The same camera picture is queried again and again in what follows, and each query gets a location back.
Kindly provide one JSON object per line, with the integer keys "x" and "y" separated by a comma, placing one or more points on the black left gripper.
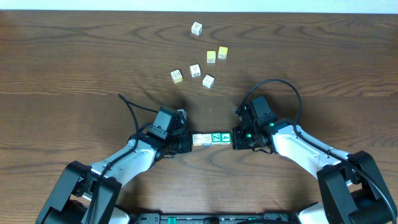
{"x": 187, "y": 141}

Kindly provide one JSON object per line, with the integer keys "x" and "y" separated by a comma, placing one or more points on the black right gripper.
{"x": 237, "y": 141}

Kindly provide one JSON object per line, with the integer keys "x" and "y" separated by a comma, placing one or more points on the yellow sided wooden block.
{"x": 197, "y": 139}

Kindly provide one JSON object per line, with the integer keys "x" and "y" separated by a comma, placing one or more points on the green number 4 block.
{"x": 225, "y": 138}

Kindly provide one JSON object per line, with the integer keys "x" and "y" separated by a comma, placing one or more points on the green letter N block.
{"x": 216, "y": 138}

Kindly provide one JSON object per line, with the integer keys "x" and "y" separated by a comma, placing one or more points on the blue sided wooden block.
{"x": 206, "y": 139}

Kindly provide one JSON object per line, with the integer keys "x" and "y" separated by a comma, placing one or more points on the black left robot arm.
{"x": 88, "y": 193}

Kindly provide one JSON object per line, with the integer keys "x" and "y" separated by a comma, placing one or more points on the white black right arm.
{"x": 351, "y": 185}

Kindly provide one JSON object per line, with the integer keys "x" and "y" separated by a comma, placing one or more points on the wooden block letter B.
{"x": 176, "y": 76}

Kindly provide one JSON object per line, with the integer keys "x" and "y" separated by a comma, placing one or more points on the white wooden block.
{"x": 208, "y": 81}

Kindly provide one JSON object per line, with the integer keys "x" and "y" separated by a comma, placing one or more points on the wooden block letter W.
{"x": 195, "y": 70}

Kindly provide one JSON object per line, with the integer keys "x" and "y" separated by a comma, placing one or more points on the yellow top wooden block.
{"x": 210, "y": 56}

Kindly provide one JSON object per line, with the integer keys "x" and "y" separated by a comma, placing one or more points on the wooden block number 3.
{"x": 196, "y": 28}

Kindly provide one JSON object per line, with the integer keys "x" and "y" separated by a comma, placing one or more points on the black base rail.
{"x": 270, "y": 217}

